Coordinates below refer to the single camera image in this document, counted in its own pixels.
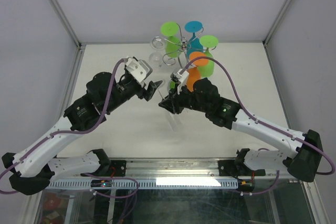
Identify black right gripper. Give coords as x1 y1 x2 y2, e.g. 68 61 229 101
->
158 83 211 115

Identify clear flute glass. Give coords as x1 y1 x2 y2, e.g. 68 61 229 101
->
164 110 183 132

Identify orange plastic wine glass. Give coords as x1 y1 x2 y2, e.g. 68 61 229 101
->
186 51 208 92

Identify clear wine glass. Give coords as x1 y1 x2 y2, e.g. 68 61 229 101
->
149 36 166 69

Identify green wine glass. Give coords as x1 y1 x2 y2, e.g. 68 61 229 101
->
197 35 218 78
160 22 181 58

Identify blue plastic wine glass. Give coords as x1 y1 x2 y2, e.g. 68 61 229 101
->
184 20 204 59

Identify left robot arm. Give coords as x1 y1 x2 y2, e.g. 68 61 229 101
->
1 71 162 196

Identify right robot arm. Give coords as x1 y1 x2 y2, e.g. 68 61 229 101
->
159 78 323 182

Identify chrome wine glass rack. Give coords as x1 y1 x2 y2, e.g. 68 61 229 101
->
161 27 217 68

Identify white LED light strip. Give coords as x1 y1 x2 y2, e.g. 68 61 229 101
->
156 177 221 187

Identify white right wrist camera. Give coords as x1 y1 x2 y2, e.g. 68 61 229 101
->
170 68 189 94

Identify aluminium mounting rail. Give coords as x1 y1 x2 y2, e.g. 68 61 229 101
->
49 156 300 183

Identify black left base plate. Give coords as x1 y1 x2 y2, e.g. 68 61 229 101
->
91 159 127 177

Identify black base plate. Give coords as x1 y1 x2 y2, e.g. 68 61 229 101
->
91 159 127 177
217 159 266 177

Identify left corner frame post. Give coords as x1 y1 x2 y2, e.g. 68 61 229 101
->
33 0 80 49

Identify corner frame post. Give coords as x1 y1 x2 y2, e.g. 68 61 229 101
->
262 0 293 48
33 0 80 49

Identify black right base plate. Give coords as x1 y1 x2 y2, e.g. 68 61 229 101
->
217 159 266 177

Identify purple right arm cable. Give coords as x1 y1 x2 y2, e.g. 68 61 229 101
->
181 56 336 196

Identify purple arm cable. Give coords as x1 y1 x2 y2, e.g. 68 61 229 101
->
181 56 336 196
0 58 129 195

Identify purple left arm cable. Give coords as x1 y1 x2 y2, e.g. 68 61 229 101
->
0 58 129 195

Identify right corner frame post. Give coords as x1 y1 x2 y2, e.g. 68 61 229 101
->
262 0 293 48

